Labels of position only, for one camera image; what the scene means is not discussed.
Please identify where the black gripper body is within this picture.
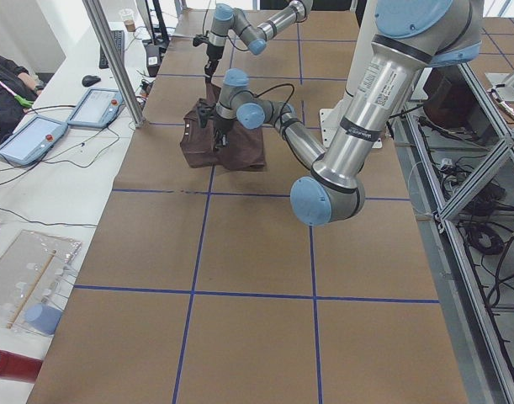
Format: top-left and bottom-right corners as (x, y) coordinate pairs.
(204, 44), (223, 76)
(214, 117), (234, 147)

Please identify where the dark brown t-shirt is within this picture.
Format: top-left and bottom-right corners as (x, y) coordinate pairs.
(180, 83), (266, 171)

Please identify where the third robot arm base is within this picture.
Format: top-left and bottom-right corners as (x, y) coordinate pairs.
(485, 71), (514, 103)

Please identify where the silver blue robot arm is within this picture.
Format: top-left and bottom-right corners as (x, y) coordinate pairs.
(193, 0), (313, 83)
(214, 1), (484, 226)

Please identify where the drink cup with lid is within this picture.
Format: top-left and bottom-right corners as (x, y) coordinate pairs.
(119, 8), (136, 32)

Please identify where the black keyboard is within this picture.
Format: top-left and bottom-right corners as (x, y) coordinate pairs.
(98, 29), (126, 70)

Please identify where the far teach pendant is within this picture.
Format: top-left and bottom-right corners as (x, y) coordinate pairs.
(66, 88), (123, 129)

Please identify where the teach pendant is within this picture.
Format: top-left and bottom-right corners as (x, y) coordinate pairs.
(66, 88), (123, 129)
(0, 115), (68, 166)

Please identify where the black computer mouse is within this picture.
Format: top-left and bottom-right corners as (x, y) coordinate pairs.
(82, 75), (101, 88)

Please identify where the near teach pendant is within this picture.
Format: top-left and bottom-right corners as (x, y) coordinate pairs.
(0, 115), (68, 166)

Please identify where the seated person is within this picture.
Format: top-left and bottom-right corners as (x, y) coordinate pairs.
(0, 56), (45, 143)

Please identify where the wooden stick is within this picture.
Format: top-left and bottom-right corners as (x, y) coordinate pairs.
(6, 249), (56, 329)

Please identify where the clear plastic sheet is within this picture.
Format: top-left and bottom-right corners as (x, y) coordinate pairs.
(0, 230), (82, 336)

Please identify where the blue plastic cup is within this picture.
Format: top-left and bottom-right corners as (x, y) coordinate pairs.
(24, 303), (62, 335)

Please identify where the red cylinder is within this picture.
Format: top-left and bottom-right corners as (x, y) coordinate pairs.
(0, 349), (43, 383)

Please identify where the aluminium frame post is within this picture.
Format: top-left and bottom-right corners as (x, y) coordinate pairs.
(82, 0), (145, 128)

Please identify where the aluminium frame rack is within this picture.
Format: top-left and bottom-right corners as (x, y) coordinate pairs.
(388, 54), (514, 403)

